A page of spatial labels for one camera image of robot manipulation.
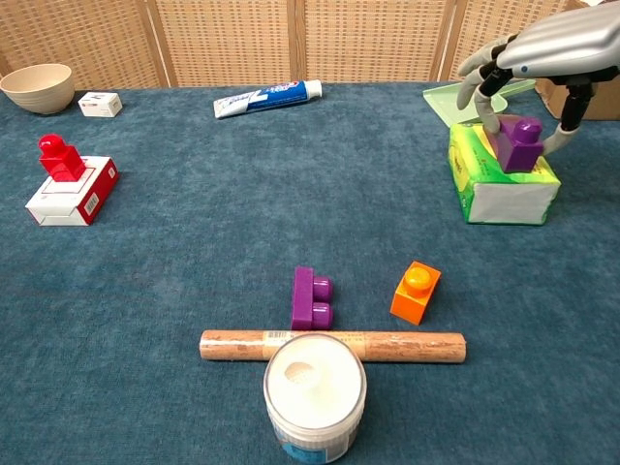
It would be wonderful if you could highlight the pale green dustpan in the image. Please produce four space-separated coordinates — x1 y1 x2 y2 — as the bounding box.
421 79 538 124

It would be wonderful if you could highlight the small white carton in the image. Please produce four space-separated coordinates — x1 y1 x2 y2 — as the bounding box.
77 91 124 119

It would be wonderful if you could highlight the orange single-stud block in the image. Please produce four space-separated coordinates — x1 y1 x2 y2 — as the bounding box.
389 261 443 326

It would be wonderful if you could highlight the brown cardboard box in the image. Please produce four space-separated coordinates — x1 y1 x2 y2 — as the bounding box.
534 0 620 121

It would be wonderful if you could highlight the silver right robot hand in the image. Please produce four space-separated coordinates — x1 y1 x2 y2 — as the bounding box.
456 0 620 155

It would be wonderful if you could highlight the blue table cloth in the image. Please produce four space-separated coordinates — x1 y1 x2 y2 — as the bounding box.
0 79 620 465

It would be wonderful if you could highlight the white-lidded clear plastic jar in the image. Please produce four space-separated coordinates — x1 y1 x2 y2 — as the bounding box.
263 332 368 464

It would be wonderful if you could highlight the purple two-stud block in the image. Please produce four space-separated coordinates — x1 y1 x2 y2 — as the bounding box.
290 265 335 331

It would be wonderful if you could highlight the beige ribbed bowl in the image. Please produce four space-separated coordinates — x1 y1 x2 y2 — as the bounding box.
0 63 77 115

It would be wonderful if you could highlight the white and red box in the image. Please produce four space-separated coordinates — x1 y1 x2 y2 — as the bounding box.
24 155 120 228

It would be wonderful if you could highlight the red single-stud block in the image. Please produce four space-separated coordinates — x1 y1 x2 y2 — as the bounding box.
37 134 87 183

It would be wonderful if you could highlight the purple single-stud block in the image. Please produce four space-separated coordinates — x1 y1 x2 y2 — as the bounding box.
488 114 543 174

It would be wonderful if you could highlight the wooden rolling pin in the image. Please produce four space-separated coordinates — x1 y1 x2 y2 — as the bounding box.
199 329 469 364

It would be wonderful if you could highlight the green tissue pack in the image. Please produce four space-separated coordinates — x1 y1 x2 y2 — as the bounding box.
447 121 562 226

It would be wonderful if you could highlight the blue white toothpaste tube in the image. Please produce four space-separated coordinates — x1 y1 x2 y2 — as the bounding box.
213 78 324 120

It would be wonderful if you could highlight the woven bamboo folding screen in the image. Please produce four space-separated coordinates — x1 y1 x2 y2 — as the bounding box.
0 0 577 90

